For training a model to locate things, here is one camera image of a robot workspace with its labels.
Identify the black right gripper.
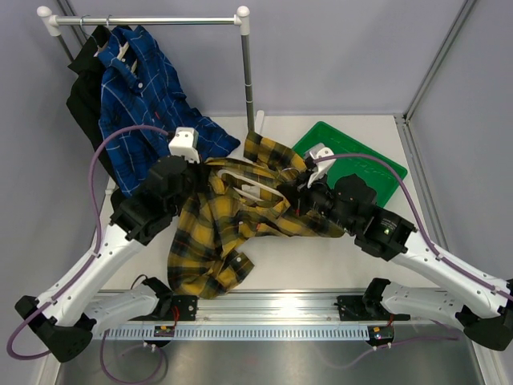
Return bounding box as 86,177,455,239
279,168,357,235

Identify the yellow plaid flannel shirt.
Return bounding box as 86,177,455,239
168,133,344,299

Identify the white plastic hanger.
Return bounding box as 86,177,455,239
217,169,284,202

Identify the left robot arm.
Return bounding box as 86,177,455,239
15,156,209,363

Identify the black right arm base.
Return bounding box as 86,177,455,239
334,295,411,347

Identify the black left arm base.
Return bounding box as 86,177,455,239
138,294,200,348

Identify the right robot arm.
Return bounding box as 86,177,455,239
277,174,512,351

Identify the blue plaid shirt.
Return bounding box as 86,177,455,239
99,26,240,197

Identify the white hanger under blue shirt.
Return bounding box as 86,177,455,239
104,15,139,75

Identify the hanger under black garment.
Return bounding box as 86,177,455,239
79,14,110,58

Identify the green plastic tray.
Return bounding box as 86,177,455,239
293,121,408,208

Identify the black garment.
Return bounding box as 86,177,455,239
66,25,133,177

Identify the white metal clothes rack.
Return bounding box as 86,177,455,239
36,5,266,140

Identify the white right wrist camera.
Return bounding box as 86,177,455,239
303,143,335,188

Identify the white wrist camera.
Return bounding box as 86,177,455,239
303,143,335,188
168,127,201,164

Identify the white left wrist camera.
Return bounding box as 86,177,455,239
168,127,201,164

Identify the white slotted cable duct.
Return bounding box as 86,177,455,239
107,324,394,342

